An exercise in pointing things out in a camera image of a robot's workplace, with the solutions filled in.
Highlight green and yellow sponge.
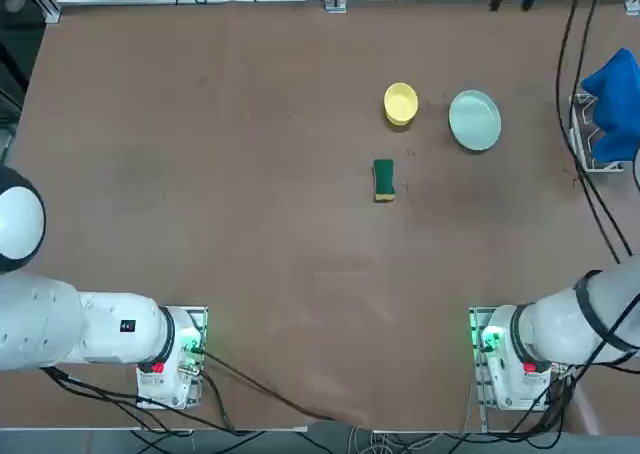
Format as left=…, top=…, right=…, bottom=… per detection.
left=372, top=158, right=397, bottom=205

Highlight pale green plate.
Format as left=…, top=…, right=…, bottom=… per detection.
left=448, top=89, right=503, bottom=153

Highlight small yellow dish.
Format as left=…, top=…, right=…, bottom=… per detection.
left=383, top=82, right=420, bottom=128

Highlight white metal rack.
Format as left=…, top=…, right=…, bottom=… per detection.
left=568, top=93, right=627, bottom=174

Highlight blue cloth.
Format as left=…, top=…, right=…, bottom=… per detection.
left=581, top=47, right=640, bottom=164

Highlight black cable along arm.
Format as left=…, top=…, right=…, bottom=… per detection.
left=555, top=0, right=640, bottom=368

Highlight black cable across table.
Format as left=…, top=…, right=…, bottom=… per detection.
left=197, top=348, right=341, bottom=423

